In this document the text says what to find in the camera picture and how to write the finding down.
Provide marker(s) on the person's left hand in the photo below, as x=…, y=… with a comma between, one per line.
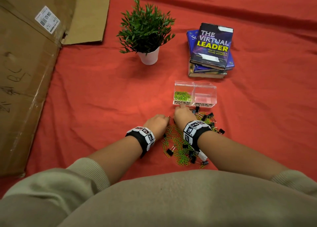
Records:
x=157, y=125

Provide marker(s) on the person's right hand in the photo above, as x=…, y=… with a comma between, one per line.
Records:
x=183, y=117

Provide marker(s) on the pile of green paper clips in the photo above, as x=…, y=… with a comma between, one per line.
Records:
x=182, y=96
x=182, y=160

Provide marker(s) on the pile of black binder clips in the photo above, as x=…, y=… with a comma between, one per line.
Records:
x=170, y=152

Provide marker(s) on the clear two-compartment plastic box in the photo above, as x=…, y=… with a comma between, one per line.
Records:
x=205, y=95

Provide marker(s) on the person's left forearm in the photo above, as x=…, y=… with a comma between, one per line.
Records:
x=119, y=157

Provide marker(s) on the person's right forearm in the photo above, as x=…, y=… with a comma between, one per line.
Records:
x=235, y=155

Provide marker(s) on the brown cardboard box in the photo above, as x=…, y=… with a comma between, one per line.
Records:
x=24, y=85

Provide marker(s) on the left black marker wristband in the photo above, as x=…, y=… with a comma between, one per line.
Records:
x=143, y=137

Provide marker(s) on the black marker wristband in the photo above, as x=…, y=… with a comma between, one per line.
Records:
x=195, y=132
x=143, y=137

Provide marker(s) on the right black marker wristband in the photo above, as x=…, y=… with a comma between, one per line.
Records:
x=195, y=132

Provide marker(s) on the olive brown book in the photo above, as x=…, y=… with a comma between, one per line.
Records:
x=205, y=76

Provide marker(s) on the blue and yellow book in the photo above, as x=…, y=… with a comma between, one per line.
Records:
x=205, y=69

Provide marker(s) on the beige sweater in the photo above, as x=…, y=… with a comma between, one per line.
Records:
x=158, y=199

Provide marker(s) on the black book with yellow print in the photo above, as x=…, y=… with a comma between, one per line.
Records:
x=210, y=46

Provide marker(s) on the red cloth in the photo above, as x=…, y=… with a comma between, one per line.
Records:
x=260, y=98

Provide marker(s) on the green plant in white pot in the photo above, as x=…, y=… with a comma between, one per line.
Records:
x=146, y=28

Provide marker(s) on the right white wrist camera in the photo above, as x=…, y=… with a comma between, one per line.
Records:
x=203, y=156

